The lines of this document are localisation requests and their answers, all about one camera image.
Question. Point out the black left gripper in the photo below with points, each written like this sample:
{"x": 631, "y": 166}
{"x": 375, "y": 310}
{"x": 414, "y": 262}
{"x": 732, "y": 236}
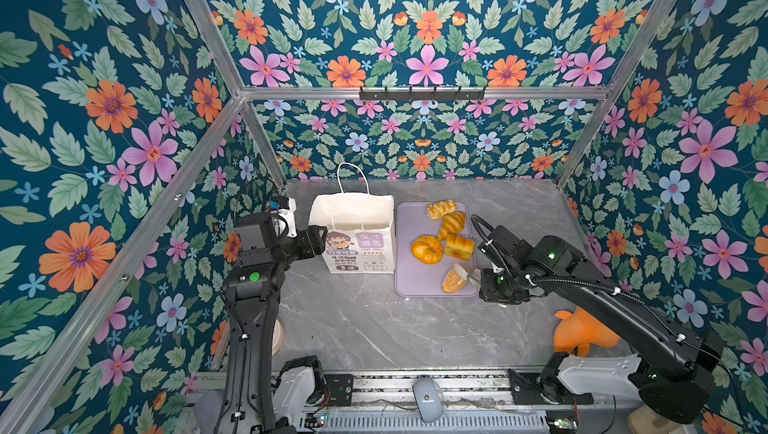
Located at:
{"x": 311, "y": 241}

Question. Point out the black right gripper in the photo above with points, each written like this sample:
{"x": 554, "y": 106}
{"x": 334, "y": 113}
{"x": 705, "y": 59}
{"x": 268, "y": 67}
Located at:
{"x": 487, "y": 295}

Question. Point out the metal tongs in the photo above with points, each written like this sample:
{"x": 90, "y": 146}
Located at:
{"x": 467, "y": 276}

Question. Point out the oval seeded bread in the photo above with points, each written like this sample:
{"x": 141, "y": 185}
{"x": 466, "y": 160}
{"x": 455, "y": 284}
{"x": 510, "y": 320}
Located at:
{"x": 448, "y": 285}

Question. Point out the white paper bag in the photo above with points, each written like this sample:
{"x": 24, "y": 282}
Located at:
{"x": 360, "y": 231}

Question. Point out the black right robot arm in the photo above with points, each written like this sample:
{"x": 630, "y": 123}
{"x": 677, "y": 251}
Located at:
{"x": 672, "y": 369}

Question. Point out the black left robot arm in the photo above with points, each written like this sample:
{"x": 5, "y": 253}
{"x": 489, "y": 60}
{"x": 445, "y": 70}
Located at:
{"x": 253, "y": 399}

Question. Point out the square toast bread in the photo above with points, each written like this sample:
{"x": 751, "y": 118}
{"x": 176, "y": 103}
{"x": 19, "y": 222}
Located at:
{"x": 459, "y": 247}

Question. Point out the striped croissant bread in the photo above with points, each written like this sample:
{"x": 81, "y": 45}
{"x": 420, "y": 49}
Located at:
{"x": 452, "y": 224}

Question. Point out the round pumpkin bread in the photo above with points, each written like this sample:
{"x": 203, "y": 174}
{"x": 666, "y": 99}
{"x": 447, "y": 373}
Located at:
{"x": 427, "y": 249}

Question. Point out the twisted bread top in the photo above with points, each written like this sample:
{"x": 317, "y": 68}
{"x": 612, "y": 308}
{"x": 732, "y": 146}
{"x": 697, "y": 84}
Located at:
{"x": 440, "y": 209}

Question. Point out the purple cutting mat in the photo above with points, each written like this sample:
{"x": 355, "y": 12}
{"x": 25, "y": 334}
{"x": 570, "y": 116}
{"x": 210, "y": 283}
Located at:
{"x": 412, "y": 277}

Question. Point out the orange plush toy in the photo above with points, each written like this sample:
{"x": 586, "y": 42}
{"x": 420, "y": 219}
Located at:
{"x": 578, "y": 331}

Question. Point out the round beige clock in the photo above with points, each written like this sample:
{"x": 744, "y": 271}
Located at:
{"x": 278, "y": 338}

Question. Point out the tan sponge block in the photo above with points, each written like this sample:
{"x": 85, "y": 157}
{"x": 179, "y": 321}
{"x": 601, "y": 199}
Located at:
{"x": 644, "y": 420}

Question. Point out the black hook rack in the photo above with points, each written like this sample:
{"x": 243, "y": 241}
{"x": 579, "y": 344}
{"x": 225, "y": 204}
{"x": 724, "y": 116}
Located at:
{"x": 411, "y": 93}

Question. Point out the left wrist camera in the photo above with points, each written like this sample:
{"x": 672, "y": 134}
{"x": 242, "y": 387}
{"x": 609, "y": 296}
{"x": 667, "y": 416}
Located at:
{"x": 282, "y": 209}

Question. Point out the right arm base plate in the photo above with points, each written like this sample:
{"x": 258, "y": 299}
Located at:
{"x": 533, "y": 388}

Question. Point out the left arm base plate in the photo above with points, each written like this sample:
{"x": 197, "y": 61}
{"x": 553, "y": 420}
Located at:
{"x": 340, "y": 388}

